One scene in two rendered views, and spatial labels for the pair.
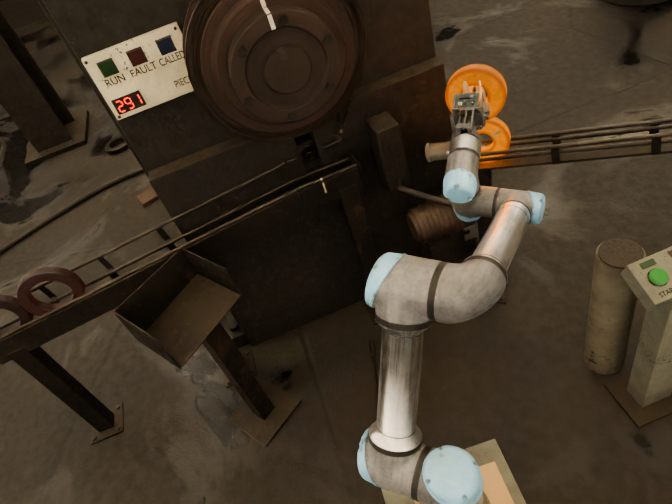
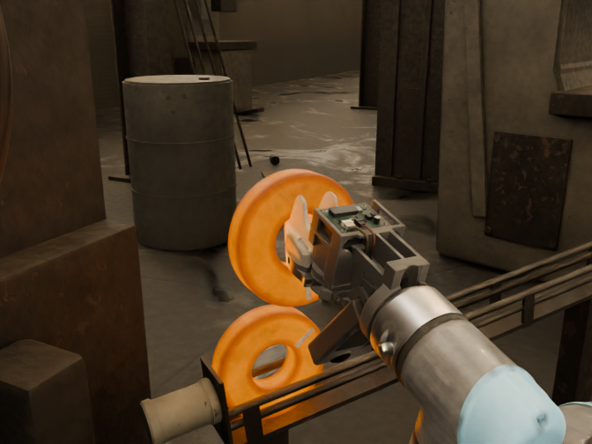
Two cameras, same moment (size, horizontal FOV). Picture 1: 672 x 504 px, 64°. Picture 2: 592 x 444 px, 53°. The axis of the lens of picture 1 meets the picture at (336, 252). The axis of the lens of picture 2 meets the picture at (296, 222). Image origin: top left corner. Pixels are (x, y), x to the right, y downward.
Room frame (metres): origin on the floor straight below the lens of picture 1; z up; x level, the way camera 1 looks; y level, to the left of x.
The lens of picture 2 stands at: (0.89, 0.07, 1.13)
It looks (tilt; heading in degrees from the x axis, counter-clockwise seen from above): 18 degrees down; 301
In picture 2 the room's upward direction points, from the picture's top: straight up
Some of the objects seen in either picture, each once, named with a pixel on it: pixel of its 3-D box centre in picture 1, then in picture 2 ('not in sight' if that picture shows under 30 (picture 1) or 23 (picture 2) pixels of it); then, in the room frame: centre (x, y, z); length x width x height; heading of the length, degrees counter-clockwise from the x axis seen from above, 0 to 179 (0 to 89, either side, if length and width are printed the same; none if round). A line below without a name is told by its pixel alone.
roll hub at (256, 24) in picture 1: (285, 67); not in sight; (1.30, -0.04, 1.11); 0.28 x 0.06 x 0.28; 94
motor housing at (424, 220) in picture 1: (449, 257); not in sight; (1.28, -0.37, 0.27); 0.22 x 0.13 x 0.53; 94
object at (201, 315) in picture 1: (221, 362); not in sight; (1.11, 0.46, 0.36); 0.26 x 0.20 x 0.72; 129
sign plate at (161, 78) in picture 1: (146, 72); not in sight; (1.48, 0.31, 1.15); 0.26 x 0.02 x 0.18; 94
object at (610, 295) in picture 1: (610, 311); not in sight; (0.87, -0.71, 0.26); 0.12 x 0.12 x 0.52
